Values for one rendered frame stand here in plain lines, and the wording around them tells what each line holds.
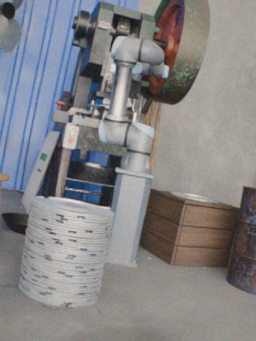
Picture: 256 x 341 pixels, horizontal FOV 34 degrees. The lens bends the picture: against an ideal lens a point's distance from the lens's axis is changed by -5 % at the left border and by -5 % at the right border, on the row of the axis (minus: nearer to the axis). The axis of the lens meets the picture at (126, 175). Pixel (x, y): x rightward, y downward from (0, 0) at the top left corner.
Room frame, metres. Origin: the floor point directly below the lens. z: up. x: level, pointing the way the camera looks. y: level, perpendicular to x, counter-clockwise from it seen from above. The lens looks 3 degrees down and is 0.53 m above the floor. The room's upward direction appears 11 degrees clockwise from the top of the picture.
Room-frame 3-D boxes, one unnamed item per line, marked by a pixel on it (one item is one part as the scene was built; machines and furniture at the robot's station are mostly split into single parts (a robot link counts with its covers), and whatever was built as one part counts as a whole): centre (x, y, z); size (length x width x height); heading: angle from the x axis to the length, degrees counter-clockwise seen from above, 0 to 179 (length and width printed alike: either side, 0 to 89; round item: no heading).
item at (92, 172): (2.86, 0.22, 0.36); 0.34 x 0.34 x 0.10
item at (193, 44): (3.06, -0.07, 1.33); 1.03 x 0.28 x 0.82; 16
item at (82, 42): (2.81, 0.47, 1.31); 0.22 x 0.12 x 0.22; 16
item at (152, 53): (2.20, -0.04, 1.03); 0.49 x 0.11 x 0.12; 173
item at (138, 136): (2.09, -0.03, 0.62); 0.13 x 0.12 x 0.14; 83
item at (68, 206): (1.45, 0.16, 0.32); 0.29 x 0.29 x 0.01
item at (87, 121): (2.86, 0.22, 0.68); 0.45 x 0.30 x 0.06; 106
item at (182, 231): (2.41, -0.40, 0.18); 0.40 x 0.38 x 0.35; 24
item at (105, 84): (2.82, 0.21, 1.04); 0.17 x 0.15 x 0.30; 16
